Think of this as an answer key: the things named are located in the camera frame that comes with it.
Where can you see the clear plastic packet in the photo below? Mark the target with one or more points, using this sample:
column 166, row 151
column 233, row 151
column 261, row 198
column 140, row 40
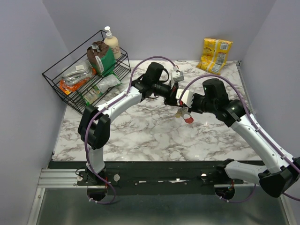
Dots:
column 77, row 72

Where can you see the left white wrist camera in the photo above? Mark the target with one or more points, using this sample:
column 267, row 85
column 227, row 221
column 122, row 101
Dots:
column 177, row 76

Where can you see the orange snack packet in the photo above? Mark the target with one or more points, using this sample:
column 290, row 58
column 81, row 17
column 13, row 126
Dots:
column 68, row 89

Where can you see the cream pump lotion bottle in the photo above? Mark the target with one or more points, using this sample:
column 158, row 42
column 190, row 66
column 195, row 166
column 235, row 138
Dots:
column 112, row 42

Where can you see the black wire rack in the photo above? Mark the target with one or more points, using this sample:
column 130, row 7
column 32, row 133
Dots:
column 75, row 100

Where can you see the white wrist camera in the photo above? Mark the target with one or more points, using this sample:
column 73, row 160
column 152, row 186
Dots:
column 187, row 98
column 177, row 76

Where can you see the metal red key organizer plate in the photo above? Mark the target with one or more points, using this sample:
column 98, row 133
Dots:
column 185, row 115

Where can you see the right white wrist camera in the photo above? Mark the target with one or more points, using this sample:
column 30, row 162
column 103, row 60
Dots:
column 187, row 98

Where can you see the yellow chips bag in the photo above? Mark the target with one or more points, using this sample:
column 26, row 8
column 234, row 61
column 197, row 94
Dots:
column 214, row 55

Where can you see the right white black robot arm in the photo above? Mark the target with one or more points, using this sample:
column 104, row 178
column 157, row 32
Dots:
column 280, row 170

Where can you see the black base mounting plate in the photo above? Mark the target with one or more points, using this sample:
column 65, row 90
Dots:
column 153, row 178

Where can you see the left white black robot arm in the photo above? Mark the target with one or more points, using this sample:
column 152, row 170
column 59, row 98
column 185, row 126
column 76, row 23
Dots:
column 94, row 127

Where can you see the green white snack packet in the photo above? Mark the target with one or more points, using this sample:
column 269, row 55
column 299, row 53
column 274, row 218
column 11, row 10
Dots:
column 100, row 88

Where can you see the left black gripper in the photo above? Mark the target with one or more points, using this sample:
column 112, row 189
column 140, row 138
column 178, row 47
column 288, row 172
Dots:
column 171, row 99

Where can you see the brown green bag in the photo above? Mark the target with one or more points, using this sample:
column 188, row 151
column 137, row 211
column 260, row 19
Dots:
column 101, row 58

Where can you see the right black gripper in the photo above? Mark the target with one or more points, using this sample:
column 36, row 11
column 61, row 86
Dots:
column 192, row 108

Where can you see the aluminium rail frame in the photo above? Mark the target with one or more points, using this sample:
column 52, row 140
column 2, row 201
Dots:
column 58, row 201

